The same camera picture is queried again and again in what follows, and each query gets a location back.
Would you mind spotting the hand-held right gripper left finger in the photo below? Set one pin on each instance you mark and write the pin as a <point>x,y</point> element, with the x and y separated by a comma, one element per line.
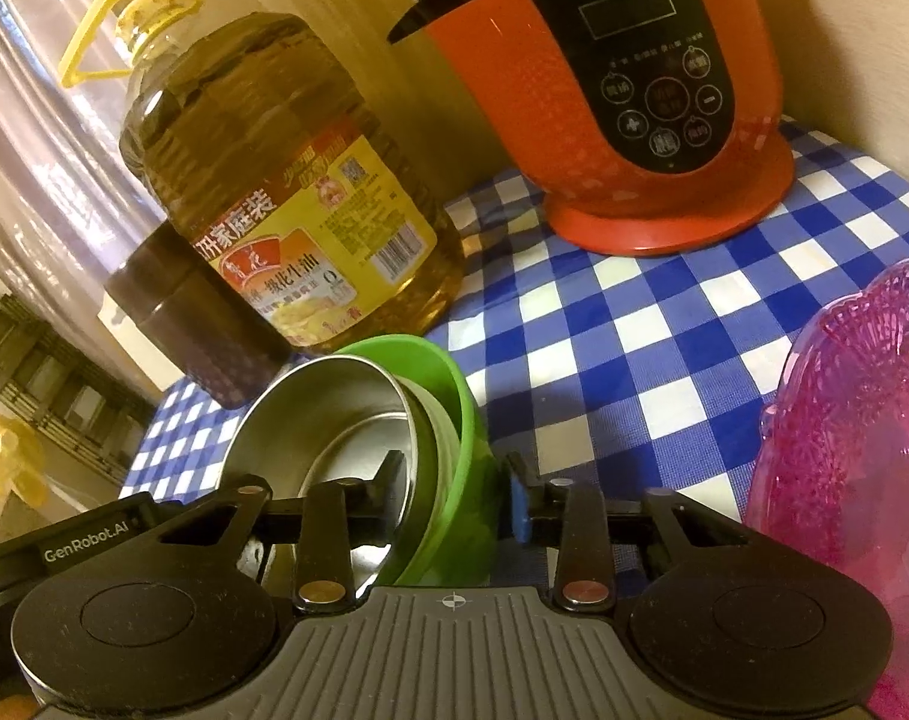
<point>393,491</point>

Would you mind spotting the purple clear plastic plate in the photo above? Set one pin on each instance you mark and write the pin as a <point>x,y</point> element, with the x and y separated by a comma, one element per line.
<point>859,427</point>

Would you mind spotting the sheer white curtain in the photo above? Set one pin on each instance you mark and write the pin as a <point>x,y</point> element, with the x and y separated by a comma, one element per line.
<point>34,127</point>

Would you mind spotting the orange electric cooker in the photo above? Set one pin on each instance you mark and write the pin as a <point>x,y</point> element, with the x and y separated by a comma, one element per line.
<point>499,90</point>

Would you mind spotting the large cooking oil bottle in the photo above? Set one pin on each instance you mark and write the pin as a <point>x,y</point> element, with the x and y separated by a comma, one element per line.
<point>274,187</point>

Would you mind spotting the green plastic bowl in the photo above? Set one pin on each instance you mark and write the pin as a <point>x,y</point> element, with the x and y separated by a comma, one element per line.
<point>469,480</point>

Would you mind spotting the stainless steel bowl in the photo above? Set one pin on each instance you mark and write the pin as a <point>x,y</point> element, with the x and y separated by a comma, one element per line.
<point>334,420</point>

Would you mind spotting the blue white checkered tablecloth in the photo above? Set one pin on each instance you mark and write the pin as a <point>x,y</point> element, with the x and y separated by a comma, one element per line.
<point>649,330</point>

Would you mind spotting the brown metal canister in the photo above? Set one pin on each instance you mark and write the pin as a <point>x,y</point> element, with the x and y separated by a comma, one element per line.
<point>192,337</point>

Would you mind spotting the yellow plastic bag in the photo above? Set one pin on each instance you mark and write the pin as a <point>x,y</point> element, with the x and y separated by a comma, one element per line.
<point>4,442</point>

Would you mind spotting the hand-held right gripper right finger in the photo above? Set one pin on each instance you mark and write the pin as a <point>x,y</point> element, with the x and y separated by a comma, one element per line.
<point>519,510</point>

